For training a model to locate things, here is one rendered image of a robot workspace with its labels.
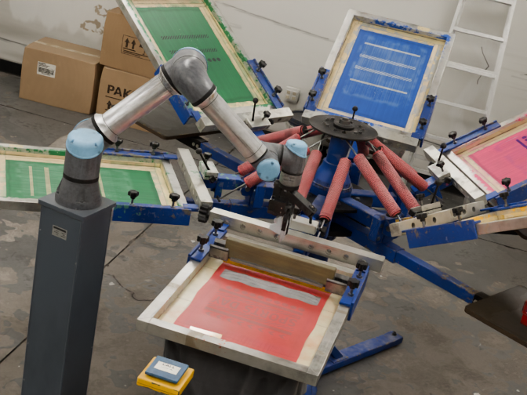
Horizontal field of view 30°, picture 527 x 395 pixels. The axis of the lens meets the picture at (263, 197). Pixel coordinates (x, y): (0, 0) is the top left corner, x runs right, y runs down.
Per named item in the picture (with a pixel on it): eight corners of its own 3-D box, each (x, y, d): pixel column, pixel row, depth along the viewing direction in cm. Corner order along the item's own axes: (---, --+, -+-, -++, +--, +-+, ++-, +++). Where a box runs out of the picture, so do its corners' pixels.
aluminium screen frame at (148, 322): (315, 386, 292) (318, 376, 291) (135, 329, 304) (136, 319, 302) (363, 282, 364) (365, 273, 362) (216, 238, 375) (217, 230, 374)
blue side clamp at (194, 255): (198, 275, 347) (201, 258, 344) (185, 271, 348) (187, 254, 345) (224, 244, 374) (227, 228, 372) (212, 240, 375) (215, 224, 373)
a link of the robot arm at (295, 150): (283, 135, 337) (307, 139, 338) (278, 165, 341) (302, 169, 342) (285, 143, 329) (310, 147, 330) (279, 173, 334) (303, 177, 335)
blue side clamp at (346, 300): (349, 321, 337) (354, 303, 334) (336, 317, 337) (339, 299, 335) (365, 286, 364) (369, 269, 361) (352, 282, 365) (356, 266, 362)
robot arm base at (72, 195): (45, 198, 320) (48, 171, 316) (73, 186, 333) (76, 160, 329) (82, 214, 314) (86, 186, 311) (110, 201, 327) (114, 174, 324)
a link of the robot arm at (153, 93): (59, 144, 322) (192, 48, 312) (65, 129, 336) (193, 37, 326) (83, 172, 326) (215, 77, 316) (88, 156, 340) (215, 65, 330)
